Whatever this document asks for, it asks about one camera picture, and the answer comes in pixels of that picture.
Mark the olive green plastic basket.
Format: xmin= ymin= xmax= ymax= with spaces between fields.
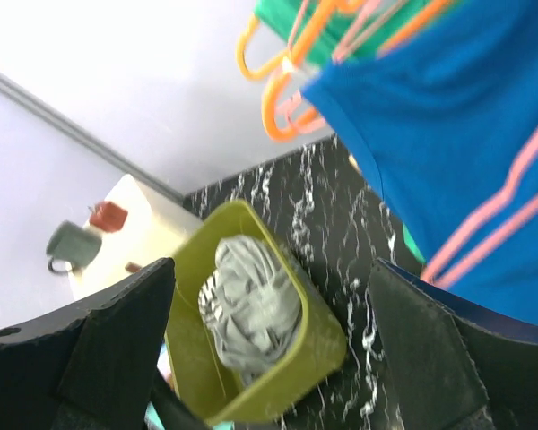
xmin=165 ymin=200 xmax=347 ymax=426

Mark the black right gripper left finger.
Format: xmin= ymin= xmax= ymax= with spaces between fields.
xmin=0 ymin=256 xmax=176 ymax=430

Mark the green tank top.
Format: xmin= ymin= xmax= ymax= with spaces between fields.
xmin=253 ymin=0 xmax=386 ymax=68

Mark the blue tank top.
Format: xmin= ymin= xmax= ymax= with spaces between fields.
xmin=301 ymin=1 xmax=538 ymax=325

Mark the orange plastic hanger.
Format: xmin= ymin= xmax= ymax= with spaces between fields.
xmin=260 ymin=0 xmax=454 ymax=143

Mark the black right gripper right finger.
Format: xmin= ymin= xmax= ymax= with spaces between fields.
xmin=369 ymin=259 xmax=538 ymax=429

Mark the pink wire hanger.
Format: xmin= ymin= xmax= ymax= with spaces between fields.
xmin=287 ymin=1 xmax=407 ymax=63

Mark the yellow velvet hanger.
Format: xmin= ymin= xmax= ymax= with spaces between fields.
xmin=235 ymin=13 xmax=285 ymax=82

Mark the dark red cube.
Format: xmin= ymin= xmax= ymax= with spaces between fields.
xmin=89 ymin=201 xmax=128 ymax=233

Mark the grey tank top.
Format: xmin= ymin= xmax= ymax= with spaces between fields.
xmin=206 ymin=235 xmax=302 ymax=386

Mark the white drawer unit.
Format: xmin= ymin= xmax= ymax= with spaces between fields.
xmin=68 ymin=175 xmax=203 ymax=300

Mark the dark green mug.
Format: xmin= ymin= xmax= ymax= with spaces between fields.
xmin=46 ymin=220 xmax=102 ymax=275

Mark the black white striped tank top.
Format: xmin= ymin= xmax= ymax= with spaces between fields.
xmin=198 ymin=271 xmax=223 ymax=329

